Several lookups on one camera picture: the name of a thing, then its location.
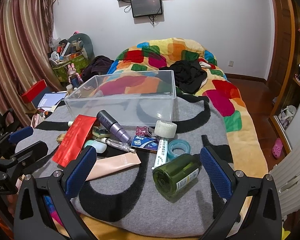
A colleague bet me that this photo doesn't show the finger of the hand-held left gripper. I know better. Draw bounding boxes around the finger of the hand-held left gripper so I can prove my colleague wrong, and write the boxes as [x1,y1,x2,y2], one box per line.
[5,141,49,178]
[0,126,34,155]

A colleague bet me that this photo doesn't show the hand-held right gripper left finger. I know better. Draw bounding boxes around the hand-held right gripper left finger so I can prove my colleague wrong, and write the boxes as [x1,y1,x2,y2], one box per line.
[14,145,98,240]

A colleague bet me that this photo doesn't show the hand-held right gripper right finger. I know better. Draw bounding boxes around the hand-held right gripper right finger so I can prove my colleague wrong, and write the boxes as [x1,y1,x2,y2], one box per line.
[199,146,283,240]

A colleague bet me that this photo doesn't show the mint green case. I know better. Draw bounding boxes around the mint green case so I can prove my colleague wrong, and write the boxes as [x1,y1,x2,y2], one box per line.
[84,140,107,153]

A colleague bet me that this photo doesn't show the red pouch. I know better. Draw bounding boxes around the red pouch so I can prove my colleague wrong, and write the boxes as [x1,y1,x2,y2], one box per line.
[52,114,97,167]

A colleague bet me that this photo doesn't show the beige tube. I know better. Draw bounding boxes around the beige tube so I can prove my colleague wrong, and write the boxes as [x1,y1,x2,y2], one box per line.
[86,153,142,181]

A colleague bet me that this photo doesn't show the dark green bottle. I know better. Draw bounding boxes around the dark green bottle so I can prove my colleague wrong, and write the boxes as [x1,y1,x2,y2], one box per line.
[152,153,202,197]

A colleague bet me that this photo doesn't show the small yellow-green palette case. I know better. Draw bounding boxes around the small yellow-green palette case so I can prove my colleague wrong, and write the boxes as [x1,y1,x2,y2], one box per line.
[92,126,111,138]

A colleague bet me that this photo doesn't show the silver pen-shaped sprayer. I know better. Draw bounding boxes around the silver pen-shaped sprayer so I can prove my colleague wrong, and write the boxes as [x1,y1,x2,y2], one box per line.
[101,137,137,153]

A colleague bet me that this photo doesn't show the teal tape roll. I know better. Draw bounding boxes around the teal tape roll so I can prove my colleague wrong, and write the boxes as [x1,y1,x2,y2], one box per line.
[167,139,192,159]

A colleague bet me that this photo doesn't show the purple bottle with dark cap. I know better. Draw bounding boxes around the purple bottle with dark cap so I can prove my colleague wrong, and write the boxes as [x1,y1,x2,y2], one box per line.
[96,110,132,144]

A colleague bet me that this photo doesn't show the white tube with green print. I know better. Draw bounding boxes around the white tube with green print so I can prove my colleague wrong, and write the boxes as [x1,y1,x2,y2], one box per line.
[152,137,168,170]

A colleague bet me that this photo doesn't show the small blue box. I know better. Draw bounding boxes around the small blue box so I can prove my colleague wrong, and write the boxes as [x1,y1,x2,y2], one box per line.
[131,135,160,153]

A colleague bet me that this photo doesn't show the white bandage roll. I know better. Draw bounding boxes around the white bandage roll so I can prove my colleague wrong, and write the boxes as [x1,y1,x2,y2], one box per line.
[154,120,177,138]

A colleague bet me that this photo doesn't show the clear plastic box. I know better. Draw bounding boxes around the clear plastic box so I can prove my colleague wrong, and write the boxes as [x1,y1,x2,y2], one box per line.
[64,69,177,127]

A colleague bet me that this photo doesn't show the black object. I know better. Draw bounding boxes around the black object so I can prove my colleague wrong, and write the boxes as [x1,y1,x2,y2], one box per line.
[0,102,21,140]

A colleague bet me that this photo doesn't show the red box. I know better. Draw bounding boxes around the red box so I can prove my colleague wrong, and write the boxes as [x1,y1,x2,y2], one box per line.
[20,79,47,103]

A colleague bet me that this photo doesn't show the blue notebook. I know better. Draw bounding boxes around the blue notebook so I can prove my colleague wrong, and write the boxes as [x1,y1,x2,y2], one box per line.
[31,91,68,109]

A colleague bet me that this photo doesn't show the grey and black blanket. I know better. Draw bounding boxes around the grey and black blanket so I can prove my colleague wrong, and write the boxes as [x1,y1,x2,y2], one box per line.
[14,95,234,238]

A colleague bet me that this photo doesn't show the pink clog shoe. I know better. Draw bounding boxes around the pink clog shoe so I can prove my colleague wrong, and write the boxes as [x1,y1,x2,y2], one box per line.
[272,137,283,159]

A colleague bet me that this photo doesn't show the colourful patchwork blanket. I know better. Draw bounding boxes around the colourful patchwork blanket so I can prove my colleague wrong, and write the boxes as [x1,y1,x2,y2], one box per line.
[106,37,269,183]

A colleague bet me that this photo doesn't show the pink bunny toy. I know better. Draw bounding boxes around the pink bunny toy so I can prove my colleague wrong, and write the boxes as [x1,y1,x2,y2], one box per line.
[67,63,78,77]

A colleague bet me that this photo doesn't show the striped curtain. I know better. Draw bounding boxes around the striped curtain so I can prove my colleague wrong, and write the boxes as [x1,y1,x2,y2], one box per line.
[0,0,65,128]

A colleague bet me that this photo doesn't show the green patterned bag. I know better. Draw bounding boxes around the green patterned bag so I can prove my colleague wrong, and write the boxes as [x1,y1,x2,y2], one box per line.
[51,52,89,82]

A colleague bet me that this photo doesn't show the white bag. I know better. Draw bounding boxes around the white bag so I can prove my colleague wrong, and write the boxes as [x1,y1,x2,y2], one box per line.
[279,105,297,128]

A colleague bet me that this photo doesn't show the dark purple clothes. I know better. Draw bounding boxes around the dark purple clothes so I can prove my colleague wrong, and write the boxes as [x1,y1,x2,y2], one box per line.
[81,55,115,82]

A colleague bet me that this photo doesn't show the black clothes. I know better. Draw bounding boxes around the black clothes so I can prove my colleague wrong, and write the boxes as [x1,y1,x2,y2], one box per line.
[160,60,208,93]

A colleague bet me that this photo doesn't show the grey-green neck pillow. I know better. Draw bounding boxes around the grey-green neck pillow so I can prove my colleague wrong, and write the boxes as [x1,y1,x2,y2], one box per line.
[59,32,95,63]

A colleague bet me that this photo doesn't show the wooden shelf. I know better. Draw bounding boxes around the wooden shelf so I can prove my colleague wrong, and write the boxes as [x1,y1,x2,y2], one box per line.
[269,5,300,155]

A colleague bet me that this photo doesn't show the wooden door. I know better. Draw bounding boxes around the wooden door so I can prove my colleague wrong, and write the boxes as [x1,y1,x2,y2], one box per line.
[266,0,294,80]

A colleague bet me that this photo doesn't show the small black monitor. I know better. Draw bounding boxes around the small black monitor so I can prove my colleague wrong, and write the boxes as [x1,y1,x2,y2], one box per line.
[130,0,164,18]

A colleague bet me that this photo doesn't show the black monitor cable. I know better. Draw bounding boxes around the black monitor cable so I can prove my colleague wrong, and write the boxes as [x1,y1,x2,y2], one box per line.
[147,15,161,27]

